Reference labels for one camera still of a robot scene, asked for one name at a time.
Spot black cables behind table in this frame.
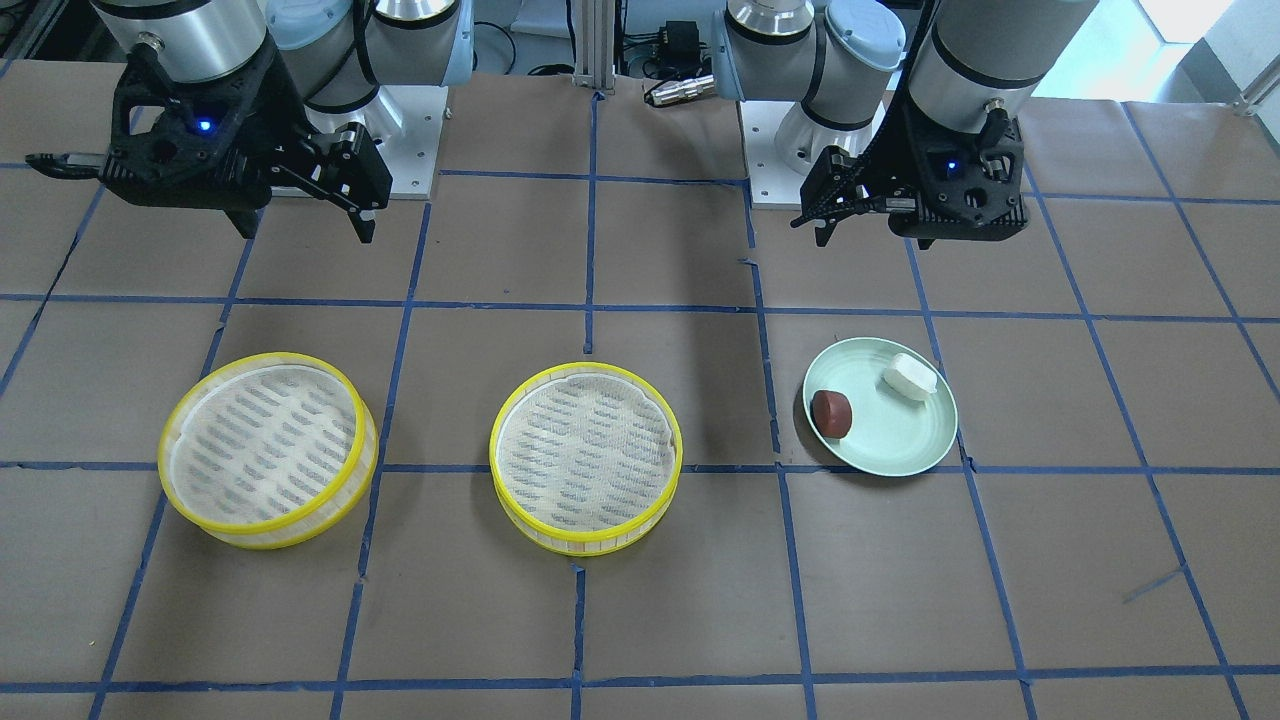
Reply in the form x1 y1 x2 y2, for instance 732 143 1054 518
470 20 576 77

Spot brown steamed bun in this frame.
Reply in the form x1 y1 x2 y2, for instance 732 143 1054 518
809 389 854 439

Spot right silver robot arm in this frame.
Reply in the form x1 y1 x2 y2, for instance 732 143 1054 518
26 1 474 243

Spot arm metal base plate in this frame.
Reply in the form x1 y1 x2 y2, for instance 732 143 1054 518
307 86 451 200
739 97 891 209

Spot silver cylindrical connector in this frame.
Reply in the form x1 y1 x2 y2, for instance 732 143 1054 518
643 76 717 108

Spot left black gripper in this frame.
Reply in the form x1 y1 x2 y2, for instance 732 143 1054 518
790 99 1029 250

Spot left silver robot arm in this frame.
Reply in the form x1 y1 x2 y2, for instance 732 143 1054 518
710 1 1094 249

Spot aluminium frame post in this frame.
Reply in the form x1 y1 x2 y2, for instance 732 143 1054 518
568 1 621 96

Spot white steamed bun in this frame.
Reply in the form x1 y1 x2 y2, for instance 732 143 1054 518
882 352 940 402

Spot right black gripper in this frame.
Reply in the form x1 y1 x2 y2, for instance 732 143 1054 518
24 40 393 243

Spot light green plate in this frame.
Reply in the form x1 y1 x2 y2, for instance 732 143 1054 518
801 337 959 477

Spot black power adapter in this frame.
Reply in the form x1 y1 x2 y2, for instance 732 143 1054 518
655 20 701 76

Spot yellow steamer basket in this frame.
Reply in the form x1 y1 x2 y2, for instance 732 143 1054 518
157 352 379 550
488 361 684 557

